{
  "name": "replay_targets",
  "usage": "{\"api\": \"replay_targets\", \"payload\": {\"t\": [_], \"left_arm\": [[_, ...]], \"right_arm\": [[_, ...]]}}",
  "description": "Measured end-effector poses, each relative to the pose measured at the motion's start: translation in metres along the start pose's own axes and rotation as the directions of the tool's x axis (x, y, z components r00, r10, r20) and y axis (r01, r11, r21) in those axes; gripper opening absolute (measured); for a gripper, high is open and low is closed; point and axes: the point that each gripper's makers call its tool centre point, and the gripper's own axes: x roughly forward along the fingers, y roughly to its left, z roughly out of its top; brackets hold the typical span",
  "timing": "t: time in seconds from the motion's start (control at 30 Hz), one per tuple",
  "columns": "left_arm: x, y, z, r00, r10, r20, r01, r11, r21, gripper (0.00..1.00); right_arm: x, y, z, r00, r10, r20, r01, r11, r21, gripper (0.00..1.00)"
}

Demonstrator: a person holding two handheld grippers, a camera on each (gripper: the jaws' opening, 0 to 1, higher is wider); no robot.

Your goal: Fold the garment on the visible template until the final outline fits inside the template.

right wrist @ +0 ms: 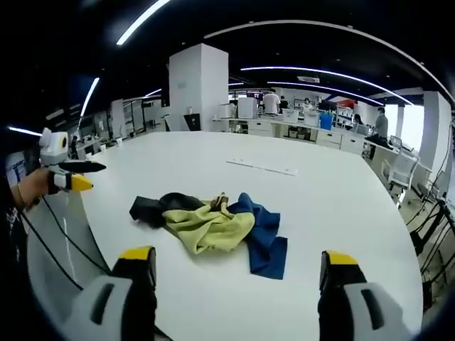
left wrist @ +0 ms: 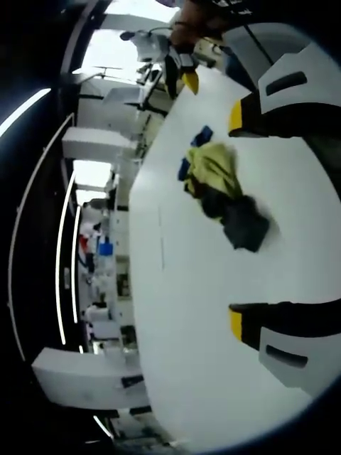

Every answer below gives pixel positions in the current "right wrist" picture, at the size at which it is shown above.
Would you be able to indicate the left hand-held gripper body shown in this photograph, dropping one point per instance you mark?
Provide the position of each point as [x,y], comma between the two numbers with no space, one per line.
[53,149]

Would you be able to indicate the white office chair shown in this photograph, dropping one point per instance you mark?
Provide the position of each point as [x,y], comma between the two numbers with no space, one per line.
[403,168]

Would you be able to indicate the white desk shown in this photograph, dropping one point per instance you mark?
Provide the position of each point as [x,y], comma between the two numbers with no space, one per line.
[385,147]

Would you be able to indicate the long ceiling light strip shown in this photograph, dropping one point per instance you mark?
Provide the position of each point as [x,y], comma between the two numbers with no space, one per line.
[89,96]
[142,21]

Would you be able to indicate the curved ceiling light strip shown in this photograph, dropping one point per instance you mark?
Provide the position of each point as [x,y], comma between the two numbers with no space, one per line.
[337,76]

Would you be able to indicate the long white cabinet counter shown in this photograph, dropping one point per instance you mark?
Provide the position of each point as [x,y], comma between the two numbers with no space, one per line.
[284,130]

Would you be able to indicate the black leaning board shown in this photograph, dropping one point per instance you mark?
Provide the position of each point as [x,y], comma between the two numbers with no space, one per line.
[192,123]

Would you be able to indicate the blue storage box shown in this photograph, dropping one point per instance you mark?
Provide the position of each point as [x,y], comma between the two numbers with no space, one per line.
[326,121]

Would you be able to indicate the white flat strip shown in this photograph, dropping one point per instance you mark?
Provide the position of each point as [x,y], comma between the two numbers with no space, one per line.
[262,167]

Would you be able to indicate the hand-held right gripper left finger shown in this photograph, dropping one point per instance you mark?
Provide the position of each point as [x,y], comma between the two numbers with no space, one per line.
[106,302]

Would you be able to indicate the yellow blue black garment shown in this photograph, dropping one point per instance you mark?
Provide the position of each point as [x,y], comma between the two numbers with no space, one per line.
[209,227]

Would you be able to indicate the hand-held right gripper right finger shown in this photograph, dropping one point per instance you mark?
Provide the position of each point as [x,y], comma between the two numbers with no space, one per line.
[369,305]

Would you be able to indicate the black folding stand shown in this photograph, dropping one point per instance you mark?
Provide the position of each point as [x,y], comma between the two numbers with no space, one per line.
[432,231]

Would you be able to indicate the person's dark clothing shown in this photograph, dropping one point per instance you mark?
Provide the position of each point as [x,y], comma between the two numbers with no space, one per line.
[10,248]

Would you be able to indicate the white box appliance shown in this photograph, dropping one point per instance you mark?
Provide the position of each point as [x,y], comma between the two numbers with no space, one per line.
[246,108]

